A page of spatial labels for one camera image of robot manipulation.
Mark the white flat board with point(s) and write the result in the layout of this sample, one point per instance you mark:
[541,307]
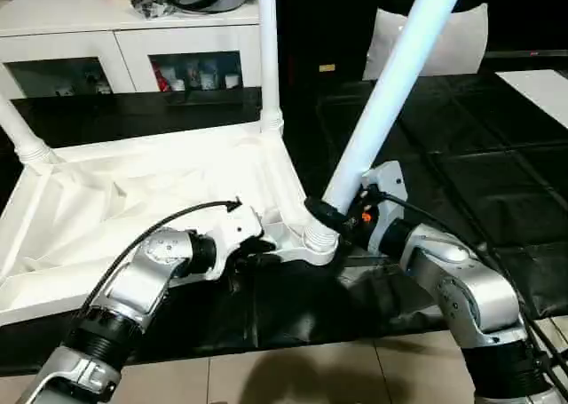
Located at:
[537,93]

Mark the small yellow label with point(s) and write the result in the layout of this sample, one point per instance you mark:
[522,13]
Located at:
[327,67]

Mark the white glass-door cabinet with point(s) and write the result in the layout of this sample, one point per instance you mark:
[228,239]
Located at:
[115,49]

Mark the black work mat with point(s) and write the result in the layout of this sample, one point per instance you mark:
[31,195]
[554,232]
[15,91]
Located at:
[479,182]

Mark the white plastic table top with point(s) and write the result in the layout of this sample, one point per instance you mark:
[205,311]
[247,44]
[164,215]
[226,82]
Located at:
[133,191]

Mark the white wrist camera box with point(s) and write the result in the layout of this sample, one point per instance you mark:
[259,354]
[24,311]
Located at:
[235,231]
[386,191]

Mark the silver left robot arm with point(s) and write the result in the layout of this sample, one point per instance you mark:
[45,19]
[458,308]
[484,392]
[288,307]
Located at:
[124,306]

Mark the small clutter pile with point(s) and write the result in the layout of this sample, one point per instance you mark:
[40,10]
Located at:
[151,3]

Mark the white plastic table leg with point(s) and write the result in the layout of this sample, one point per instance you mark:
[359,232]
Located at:
[22,138]
[390,93]
[269,49]

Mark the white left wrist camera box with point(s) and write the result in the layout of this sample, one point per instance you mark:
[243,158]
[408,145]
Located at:
[235,231]

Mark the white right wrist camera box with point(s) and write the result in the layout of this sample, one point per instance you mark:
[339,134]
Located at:
[386,191]

